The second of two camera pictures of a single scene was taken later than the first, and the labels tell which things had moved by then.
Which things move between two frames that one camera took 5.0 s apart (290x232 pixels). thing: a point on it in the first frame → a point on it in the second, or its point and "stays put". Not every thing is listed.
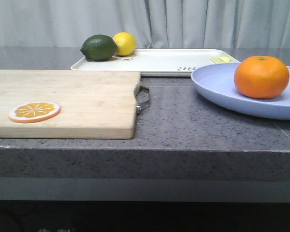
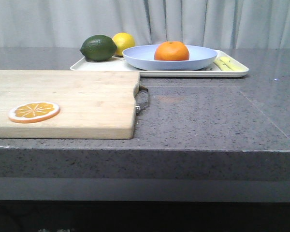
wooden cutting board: [93, 104] stays put
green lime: [99, 48] stays put
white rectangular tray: [171, 62] stays put
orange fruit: [261, 77] → [172, 50]
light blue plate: [218, 80] → [143, 57]
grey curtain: [221, 24] stays put
